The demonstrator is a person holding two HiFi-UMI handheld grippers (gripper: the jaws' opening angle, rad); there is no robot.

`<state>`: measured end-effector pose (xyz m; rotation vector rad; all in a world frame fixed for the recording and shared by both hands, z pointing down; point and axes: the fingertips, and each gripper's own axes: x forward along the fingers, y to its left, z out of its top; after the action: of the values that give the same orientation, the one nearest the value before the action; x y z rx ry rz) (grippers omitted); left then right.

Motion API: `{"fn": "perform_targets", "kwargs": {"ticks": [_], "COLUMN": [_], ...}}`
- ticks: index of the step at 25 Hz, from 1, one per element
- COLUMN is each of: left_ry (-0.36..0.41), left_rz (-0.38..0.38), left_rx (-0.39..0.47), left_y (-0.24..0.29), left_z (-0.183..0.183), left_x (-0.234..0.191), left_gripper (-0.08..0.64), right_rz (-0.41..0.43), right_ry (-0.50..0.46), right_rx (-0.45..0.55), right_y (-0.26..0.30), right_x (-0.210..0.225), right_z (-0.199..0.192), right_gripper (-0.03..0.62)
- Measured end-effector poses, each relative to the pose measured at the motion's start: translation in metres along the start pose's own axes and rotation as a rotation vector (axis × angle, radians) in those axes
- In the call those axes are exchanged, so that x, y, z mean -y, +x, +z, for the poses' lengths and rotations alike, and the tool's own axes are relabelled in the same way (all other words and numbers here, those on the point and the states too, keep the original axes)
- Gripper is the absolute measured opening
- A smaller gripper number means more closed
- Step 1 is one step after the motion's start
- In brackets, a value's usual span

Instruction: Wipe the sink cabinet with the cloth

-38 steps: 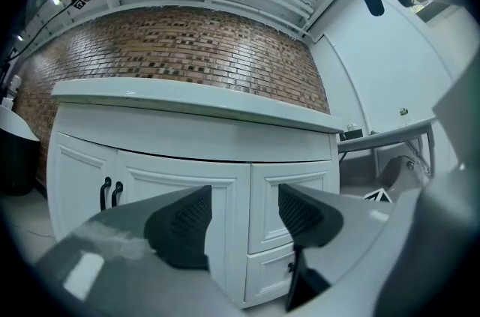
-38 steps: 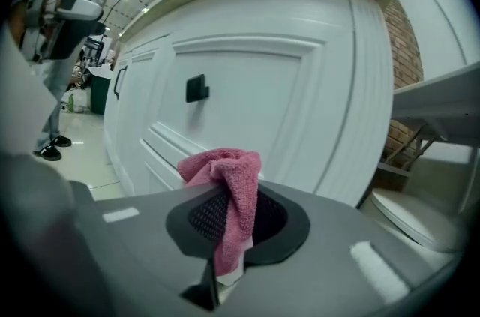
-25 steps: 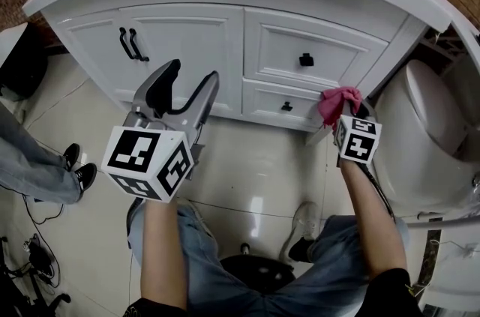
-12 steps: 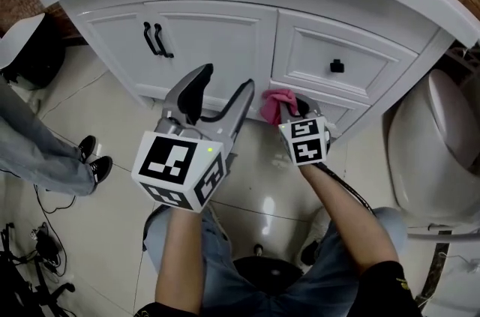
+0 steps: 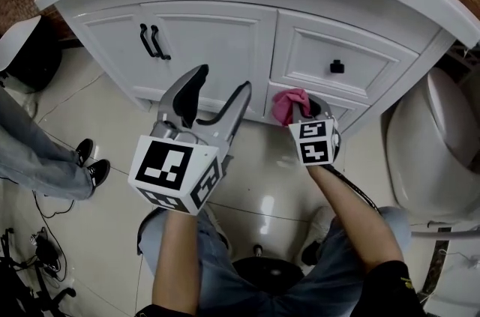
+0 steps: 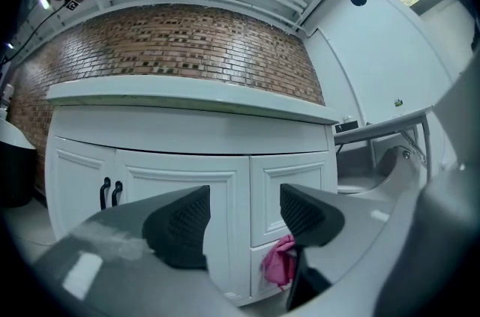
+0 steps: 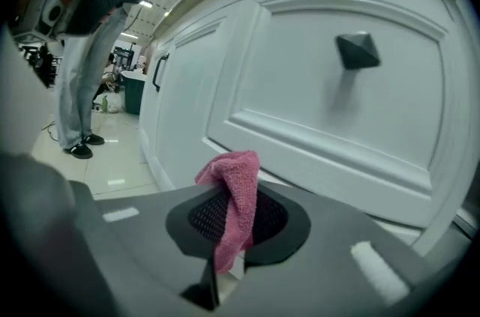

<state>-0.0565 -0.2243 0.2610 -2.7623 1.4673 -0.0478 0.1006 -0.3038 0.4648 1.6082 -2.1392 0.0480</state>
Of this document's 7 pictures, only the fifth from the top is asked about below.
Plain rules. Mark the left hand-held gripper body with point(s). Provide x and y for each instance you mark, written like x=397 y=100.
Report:
x=165 y=162

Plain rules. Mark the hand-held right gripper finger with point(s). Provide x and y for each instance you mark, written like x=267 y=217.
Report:
x=302 y=113
x=325 y=106

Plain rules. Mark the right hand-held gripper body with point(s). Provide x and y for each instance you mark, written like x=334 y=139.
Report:
x=315 y=152

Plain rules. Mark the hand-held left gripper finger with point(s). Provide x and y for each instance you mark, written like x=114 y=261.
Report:
x=236 y=113
x=176 y=94

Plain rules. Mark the pink cloth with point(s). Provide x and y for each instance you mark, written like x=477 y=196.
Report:
x=285 y=107

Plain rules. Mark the large white drawer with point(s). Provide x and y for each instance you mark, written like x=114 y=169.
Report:
x=318 y=45

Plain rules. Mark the person's right forearm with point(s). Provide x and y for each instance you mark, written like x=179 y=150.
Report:
x=356 y=214

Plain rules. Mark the person's left forearm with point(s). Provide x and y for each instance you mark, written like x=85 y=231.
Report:
x=176 y=259

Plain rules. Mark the black drawer knob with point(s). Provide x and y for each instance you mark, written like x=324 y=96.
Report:
x=337 y=67

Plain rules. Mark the white cabinet door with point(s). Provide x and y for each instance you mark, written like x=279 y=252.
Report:
x=108 y=45
x=217 y=45

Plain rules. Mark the white vanity cabinet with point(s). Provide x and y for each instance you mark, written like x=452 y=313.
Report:
x=399 y=79

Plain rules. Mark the white toilet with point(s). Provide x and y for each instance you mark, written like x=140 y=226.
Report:
x=423 y=143

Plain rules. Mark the person's right leg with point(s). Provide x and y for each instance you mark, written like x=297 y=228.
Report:
x=397 y=229

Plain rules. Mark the person's leg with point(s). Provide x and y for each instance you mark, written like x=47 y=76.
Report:
x=397 y=229
x=217 y=282

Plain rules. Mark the black stool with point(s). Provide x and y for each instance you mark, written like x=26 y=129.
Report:
x=266 y=270

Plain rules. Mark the person's left leg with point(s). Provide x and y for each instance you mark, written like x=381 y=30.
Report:
x=217 y=282

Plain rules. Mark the black bin white lid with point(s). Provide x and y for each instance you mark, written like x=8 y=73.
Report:
x=33 y=72

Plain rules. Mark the black power adapter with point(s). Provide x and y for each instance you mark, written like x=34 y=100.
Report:
x=47 y=252

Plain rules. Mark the black wheeled chair base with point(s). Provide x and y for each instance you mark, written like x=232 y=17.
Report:
x=22 y=282

